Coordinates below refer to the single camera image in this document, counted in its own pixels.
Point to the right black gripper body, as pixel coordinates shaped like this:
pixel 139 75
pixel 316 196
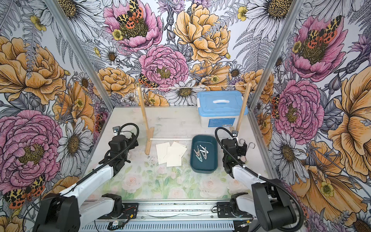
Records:
pixel 241 151

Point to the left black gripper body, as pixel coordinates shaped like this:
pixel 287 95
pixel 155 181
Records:
pixel 125 154

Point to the grey clothespin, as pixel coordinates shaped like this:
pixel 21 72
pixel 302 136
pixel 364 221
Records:
pixel 204 149

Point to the teal clothespin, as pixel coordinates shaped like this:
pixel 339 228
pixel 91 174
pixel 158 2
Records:
pixel 199 158

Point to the pink clothespin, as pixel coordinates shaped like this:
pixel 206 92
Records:
pixel 197 153

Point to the white postcard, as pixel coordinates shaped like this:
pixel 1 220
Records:
pixel 162 152
pixel 172 159
pixel 176 144
pixel 180 151

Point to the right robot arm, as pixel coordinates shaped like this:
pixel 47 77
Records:
pixel 269 204

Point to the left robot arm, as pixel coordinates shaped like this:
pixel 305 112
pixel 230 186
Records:
pixel 69 211

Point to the metal scissors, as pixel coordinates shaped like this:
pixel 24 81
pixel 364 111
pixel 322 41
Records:
pixel 247 145

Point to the dark teal tray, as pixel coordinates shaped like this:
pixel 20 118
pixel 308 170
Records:
pixel 207 166

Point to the wooden stand base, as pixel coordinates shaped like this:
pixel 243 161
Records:
pixel 150 138

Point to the blue lidded storage box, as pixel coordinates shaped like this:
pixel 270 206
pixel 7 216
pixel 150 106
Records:
pixel 219 108

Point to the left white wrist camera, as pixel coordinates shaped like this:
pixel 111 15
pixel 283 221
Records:
pixel 116 130

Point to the right wooden post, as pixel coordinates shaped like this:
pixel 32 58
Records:
pixel 244 104

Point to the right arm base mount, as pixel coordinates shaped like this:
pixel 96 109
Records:
pixel 228 210

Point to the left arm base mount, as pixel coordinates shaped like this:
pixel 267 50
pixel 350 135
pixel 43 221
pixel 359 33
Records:
pixel 126 211

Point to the aluminium front rail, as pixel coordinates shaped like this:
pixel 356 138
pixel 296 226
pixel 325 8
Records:
pixel 182 215

